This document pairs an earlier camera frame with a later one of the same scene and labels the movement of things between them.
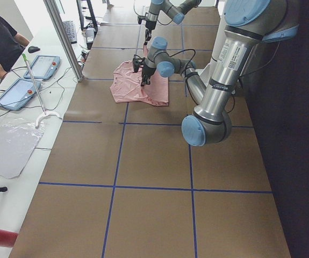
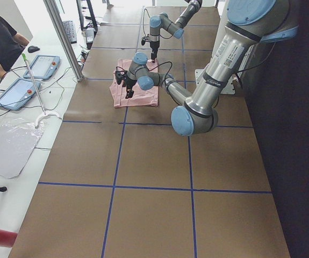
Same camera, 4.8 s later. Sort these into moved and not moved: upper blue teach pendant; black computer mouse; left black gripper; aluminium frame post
Moved: left black gripper
Not moved: aluminium frame post; black computer mouse; upper blue teach pendant
